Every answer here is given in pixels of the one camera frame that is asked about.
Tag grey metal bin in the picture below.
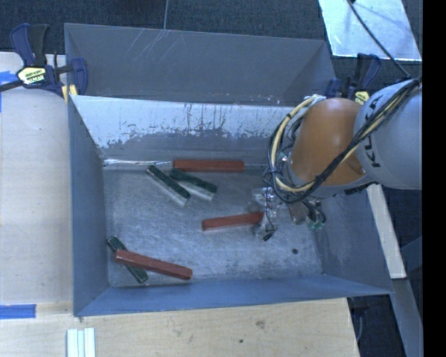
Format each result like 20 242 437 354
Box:
63 22 395 318

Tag red-brown flat block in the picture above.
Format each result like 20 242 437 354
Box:
172 158 247 174
114 248 194 281
201 211 265 233

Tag pale wood flat board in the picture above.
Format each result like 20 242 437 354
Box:
0 89 75 306

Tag dark green flat block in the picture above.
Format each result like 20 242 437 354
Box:
145 164 192 209
106 235 150 286
169 167 219 202

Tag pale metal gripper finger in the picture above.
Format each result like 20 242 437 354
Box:
250 222 270 238
247 187 275 213

